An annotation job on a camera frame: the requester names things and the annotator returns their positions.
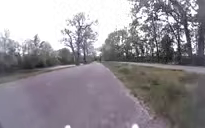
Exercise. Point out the row of tall trees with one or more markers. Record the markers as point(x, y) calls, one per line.
point(163, 36)

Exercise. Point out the robot's own part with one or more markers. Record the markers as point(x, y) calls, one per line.
point(135, 126)
point(67, 126)

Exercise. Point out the purplish grey asphalt path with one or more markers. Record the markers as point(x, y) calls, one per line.
point(76, 96)

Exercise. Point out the dark verge strip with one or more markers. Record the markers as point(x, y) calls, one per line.
point(20, 73)

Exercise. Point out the row of bushes and trees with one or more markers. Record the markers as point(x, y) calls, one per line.
point(23, 56)

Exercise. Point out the grass verge strip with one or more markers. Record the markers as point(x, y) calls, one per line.
point(170, 86)

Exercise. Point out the bare tall tree cluster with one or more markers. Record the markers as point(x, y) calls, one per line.
point(79, 36)

